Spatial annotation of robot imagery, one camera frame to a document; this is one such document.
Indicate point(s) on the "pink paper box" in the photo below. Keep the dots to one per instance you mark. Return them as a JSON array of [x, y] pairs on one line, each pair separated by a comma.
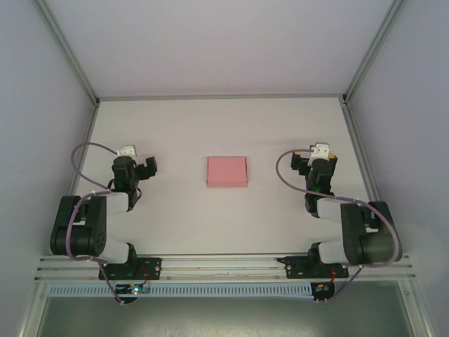
[[226, 172]]

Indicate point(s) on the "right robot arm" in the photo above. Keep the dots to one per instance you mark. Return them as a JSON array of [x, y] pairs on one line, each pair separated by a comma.
[[368, 235]]

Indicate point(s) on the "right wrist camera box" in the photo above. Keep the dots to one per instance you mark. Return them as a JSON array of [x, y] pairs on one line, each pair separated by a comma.
[[320, 152]]

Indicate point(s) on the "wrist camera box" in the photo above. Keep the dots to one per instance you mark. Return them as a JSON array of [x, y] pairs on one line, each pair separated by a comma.
[[128, 151], [320, 152]]

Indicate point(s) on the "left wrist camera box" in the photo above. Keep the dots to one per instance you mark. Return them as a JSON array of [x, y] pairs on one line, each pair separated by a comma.
[[128, 151]]

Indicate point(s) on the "aluminium table side rail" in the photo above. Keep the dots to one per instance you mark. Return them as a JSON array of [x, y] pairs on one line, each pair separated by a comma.
[[355, 140], [88, 133]]

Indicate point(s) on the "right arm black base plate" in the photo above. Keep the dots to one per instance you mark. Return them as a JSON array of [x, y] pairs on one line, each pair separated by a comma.
[[294, 268]]

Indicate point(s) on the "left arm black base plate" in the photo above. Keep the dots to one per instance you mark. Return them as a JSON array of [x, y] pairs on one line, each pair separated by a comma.
[[151, 267]]

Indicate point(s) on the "aluminium frame crossbar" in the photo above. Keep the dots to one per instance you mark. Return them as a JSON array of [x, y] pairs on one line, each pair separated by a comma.
[[221, 97]]

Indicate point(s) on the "aluminium frame post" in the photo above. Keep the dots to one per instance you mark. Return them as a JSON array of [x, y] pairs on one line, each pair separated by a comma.
[[66, 49], [374, 49]]

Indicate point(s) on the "aluminium mounting rail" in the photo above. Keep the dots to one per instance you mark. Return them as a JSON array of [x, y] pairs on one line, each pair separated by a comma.
[[217, 268]]

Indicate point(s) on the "aluminium lower frame leg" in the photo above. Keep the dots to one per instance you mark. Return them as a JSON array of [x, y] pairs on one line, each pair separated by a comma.
[[33, 312], [417, 312]]

